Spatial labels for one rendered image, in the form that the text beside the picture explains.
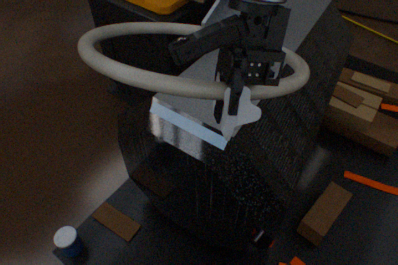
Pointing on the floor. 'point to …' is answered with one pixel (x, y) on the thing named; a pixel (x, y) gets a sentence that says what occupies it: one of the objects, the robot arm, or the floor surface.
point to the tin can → (68, 241)
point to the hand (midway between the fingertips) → (219, 124)
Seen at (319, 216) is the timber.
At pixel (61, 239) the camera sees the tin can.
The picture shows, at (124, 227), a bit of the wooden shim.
